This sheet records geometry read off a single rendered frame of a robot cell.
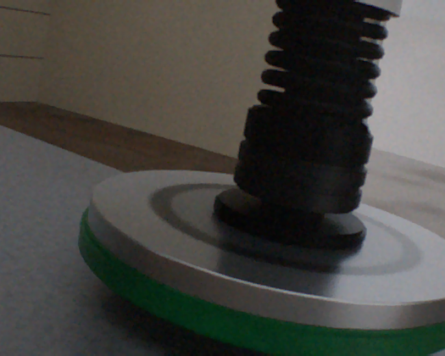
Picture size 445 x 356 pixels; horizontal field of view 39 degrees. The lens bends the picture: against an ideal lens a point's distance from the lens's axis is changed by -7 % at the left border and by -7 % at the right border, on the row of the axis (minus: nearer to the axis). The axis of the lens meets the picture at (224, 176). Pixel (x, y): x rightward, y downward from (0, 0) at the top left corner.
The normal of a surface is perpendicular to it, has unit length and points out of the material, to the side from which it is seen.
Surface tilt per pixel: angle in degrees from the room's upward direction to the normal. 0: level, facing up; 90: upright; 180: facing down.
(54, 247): 0
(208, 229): 0
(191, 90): 90
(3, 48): 90
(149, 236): 0
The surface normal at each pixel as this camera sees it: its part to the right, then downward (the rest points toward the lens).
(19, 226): 0.19, -0.96
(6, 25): 0.85, 0.26
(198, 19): -0.49, 0.08
